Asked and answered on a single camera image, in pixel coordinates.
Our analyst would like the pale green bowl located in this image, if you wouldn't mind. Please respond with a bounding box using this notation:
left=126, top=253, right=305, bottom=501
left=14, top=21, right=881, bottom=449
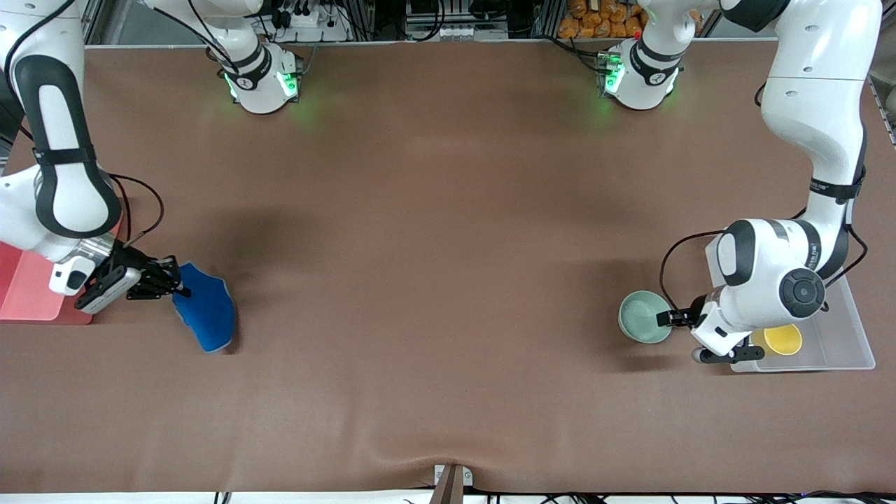
left=617, top=290, right=675, bottom=345

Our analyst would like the blue microfibre cloth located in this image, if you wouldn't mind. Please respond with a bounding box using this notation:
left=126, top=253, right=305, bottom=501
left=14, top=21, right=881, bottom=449
left=172, top=262, right=236, bottom=354

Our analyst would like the yellow cup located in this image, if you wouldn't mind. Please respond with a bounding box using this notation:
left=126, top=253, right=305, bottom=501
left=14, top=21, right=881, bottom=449
left=752, top=323, right=804, bottom=357

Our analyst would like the pink plastic bin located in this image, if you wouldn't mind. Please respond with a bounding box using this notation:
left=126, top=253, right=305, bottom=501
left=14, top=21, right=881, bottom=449
left=0, top=213, right=125, bottom=327

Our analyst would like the clear plastic tray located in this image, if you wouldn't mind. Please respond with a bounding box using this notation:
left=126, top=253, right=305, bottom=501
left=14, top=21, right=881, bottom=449
left=703, top=234, right=876, bottom=372

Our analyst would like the brown table cover mat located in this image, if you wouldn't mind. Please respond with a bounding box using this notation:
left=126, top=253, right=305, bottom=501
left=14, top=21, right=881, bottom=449
left=0, top=38, right=896, bottom=495

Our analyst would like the white power strip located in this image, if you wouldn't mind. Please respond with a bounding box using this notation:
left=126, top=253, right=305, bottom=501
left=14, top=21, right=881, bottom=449
left=273, top=3, right=352, bottom=44

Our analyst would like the pile of orange packets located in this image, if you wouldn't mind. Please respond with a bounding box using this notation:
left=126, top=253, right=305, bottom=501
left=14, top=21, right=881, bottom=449
left=559, top=0, right=703, bottom=40

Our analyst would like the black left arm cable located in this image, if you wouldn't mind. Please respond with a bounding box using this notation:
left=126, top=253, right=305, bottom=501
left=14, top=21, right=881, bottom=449
left=658, top=229, right=729, bottom=313

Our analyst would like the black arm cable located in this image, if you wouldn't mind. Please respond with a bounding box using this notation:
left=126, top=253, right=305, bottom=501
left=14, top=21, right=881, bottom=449
left=658, top=229, right=729, bottom=313
left=105, top=173, right=166, bottom=247

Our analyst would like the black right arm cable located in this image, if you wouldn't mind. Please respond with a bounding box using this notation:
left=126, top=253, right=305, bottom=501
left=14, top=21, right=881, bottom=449
left=105, top=173, right=166, bottom=247

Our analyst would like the metal table edge bracket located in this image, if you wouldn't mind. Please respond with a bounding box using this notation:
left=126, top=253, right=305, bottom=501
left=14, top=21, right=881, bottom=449
left=433, top=463, right=475, bottom=504

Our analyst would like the aluminium frame rail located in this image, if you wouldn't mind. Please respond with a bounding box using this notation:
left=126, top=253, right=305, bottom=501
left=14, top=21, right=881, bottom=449
left=867, top=70, right=896, bottom=149

